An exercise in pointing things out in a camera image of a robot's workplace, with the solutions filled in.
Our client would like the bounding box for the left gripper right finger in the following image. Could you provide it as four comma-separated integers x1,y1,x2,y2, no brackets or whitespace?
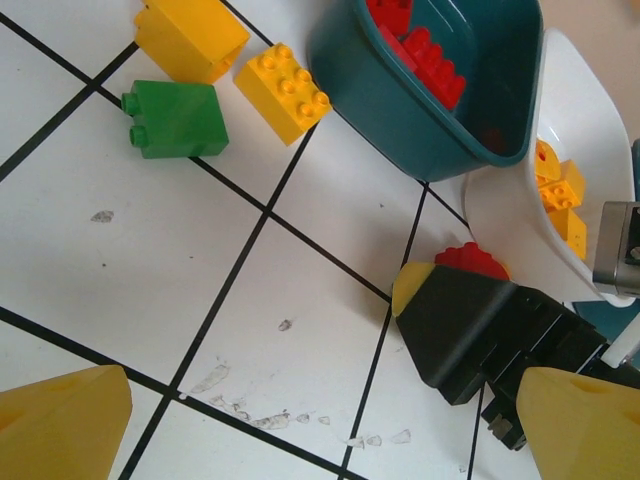
516,366,640,480

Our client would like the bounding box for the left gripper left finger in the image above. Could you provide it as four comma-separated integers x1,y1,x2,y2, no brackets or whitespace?
0,364,134,480

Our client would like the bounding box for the teal plastic bin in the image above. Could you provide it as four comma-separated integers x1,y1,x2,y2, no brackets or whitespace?
569,298,624,346
305,0,545,184

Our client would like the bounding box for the red rounded lego brick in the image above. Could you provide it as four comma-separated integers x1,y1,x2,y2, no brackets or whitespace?
433,241,512,280

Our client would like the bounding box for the small yellow lego brick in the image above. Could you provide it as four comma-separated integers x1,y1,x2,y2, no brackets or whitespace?
547,207,588,260

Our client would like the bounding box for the orange-yellow long lego brick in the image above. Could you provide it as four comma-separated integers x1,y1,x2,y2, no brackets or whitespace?
535,158,587,212

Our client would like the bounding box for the yellow arch lego brick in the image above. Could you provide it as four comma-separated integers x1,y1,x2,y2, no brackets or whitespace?
533,140,560,179

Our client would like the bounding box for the white plastic tray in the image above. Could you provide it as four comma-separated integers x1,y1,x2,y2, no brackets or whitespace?
462,27,640,306

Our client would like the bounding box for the long red lego brick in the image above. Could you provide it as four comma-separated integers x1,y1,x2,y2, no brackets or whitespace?
384,27,467,110

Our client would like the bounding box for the yellow six-stud lego brick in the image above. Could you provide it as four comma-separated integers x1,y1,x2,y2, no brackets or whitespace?
233,43,333,147

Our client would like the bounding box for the green two-stud lego brick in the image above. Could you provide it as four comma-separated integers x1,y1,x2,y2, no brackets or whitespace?
121,79,230,160

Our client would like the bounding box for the yellow slope lego brick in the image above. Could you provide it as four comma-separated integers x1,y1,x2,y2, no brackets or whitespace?
133,0,251,85

